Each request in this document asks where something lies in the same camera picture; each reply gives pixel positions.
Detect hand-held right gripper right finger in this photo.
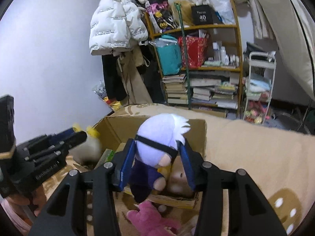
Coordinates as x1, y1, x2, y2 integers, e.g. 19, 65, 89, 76
179, 138, 288, 236

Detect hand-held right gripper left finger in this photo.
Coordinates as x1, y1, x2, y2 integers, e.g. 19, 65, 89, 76
28, 139, 138, 236

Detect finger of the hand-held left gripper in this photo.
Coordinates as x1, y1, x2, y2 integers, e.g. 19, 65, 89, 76
23, 127, 77, 153
26, 131, 88, 164

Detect white and yellow plush toy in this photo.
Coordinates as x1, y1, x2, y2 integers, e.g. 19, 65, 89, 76
72, 124, 102, 164

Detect pink roll plush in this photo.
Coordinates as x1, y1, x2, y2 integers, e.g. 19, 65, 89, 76
166, 161, 197, 197

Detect green tissue packet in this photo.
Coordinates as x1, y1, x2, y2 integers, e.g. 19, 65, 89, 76
97, 148, 116, 169

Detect cardboard box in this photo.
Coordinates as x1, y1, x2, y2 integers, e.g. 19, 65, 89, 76
94, 115, 207, 209

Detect white-haired purple plush doll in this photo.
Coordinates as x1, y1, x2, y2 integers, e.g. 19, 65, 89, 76
129, 113, 191, 203

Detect pink bear plush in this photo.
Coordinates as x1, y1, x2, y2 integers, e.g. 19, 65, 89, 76
126, 200, 184, 236

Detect person's left hand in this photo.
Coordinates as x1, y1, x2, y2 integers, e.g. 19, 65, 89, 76
11, 189, 47, 217

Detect person's pink clothed body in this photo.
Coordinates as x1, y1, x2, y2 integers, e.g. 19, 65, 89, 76
0, 197, 33, 236

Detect plastic bag with yellow items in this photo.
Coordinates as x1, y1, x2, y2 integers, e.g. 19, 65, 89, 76
92, 80, 123, 112

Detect beige printed blanket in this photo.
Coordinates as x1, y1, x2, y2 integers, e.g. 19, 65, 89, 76
37, 103, 315, 236

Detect black hanging garment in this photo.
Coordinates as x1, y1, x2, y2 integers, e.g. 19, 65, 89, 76
101, 53, 128, 101

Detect stack of old books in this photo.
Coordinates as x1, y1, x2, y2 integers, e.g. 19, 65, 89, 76
162, 74, 189, 105

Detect pile of books and papers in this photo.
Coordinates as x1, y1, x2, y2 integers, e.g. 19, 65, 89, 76
189, 71, 240, 110

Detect beige hanging coat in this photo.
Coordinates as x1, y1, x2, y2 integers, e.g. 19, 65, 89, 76
116, 47, 154, 106

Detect dark hanging clothes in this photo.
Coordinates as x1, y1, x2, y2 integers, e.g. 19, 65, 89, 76
141, 44, 164, 104

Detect wooden shelf unit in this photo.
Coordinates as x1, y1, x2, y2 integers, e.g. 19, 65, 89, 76
143, 0, 244, 118

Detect green pole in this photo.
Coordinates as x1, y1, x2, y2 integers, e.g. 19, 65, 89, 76
173, 2, 192, 110

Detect teal bag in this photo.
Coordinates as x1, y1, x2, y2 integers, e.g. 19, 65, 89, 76
156, 36, 183, 76

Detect red patterned bag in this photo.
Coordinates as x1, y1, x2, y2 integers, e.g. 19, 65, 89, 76
178, 35, 208, 69

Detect group of toiletry bottles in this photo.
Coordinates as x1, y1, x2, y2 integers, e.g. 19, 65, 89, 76
212, 42, 240, 67

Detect white puffer jacket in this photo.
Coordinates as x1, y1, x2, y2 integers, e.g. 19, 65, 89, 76
89, 0, 149, 56

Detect clear zip plastic bag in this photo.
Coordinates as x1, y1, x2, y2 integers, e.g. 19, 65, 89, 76
148, 37, 173, 48

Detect white trolley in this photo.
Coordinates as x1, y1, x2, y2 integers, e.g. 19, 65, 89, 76
242, 51, 277, 124

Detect black box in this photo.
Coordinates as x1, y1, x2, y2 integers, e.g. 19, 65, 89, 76
191, 4, 213, 26

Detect blonde wig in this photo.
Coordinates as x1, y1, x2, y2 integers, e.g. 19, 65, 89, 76
176, 0, 197, 27

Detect black pink patterned bag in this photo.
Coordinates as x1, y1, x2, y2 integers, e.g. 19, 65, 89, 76
145, 0, 180, 33

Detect white folded mattress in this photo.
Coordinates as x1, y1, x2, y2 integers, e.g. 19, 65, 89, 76
251, 0, 315, 96

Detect white plastic bag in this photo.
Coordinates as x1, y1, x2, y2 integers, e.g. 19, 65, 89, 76
205, 0, 237, 25

